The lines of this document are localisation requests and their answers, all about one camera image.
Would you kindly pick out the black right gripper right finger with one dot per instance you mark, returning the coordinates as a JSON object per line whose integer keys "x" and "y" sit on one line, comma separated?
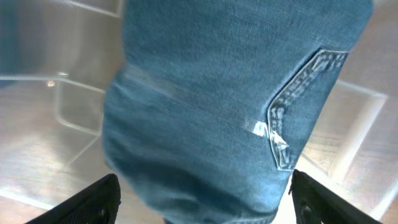
{"x": 316, "y": 204}

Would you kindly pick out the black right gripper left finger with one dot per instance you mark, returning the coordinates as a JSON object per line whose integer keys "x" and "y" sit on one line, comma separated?
{"x": 97, "y": 204}

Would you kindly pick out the blue jeans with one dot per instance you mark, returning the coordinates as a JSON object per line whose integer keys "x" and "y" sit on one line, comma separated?
{"x": 216, "y": 100}

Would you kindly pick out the clear plastic storage bin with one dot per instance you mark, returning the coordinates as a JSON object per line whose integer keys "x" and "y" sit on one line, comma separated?
{"x": 57, "y": 58}

